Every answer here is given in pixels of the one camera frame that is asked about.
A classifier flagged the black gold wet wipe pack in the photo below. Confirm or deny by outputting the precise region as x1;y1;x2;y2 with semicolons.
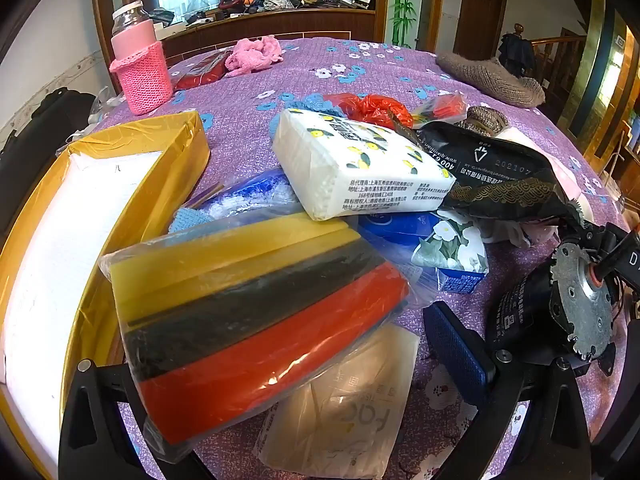
392;118;584;226

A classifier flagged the white lemon print tissue pack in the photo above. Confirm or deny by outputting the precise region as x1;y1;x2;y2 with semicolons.
272;108;456;221

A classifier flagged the clear plastic bag pile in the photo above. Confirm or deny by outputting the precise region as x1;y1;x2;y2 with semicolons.
55;86;126;156

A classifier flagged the pink tissue pack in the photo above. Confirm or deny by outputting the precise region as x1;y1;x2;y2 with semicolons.
497;127;594;221

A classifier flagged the small rainbow sponge pack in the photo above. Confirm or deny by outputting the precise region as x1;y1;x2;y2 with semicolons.
411;92;468;129

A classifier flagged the yellow cardboard box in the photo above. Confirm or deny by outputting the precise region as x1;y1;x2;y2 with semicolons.
1;110;209;479

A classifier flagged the blue floral tissue pack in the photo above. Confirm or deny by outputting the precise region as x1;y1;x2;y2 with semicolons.
357;210;489;302

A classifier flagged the pink fluffy cloth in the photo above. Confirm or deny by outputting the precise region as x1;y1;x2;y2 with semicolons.
224;36;283;77

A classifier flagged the purple floral tablecloth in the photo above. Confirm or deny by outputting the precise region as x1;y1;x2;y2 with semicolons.
64;37;632;480

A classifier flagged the blue knitted cloth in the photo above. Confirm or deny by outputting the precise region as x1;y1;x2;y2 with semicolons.
269;93;346;140

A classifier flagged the large yellow black red sponge pack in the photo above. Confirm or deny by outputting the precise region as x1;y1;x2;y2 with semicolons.
100;205;409;463

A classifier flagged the red tissue packet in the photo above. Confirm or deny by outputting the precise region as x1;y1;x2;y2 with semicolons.
174;50;231;91

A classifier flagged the blue white bagged cloth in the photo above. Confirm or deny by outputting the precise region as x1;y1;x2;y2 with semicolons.
168;169;300;233

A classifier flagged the wooden counter cabinet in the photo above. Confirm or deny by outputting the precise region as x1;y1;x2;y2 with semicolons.
162;8;385;67

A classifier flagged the beige facial tissue pack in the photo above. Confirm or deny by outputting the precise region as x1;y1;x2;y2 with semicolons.
254;323;420;479

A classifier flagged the black electric motor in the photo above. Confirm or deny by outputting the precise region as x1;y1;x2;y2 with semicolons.
485;242;616;367

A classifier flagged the brown knitted cloth ball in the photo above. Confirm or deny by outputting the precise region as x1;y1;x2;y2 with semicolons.
457;106;509;138

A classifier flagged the black sofa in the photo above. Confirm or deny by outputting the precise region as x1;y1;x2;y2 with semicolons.
0;87;96;244

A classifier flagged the grey brown knitted hat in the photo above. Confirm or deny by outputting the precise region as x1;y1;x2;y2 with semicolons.
436;53;546;108

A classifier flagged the person in dark jacket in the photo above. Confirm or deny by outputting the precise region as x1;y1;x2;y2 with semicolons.
498;23;536;78

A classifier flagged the red plastic bag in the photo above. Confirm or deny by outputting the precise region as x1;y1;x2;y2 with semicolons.
324;93;413;129

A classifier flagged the pink bottle with knit sleeve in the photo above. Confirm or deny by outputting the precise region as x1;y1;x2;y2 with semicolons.
108;0;174;116

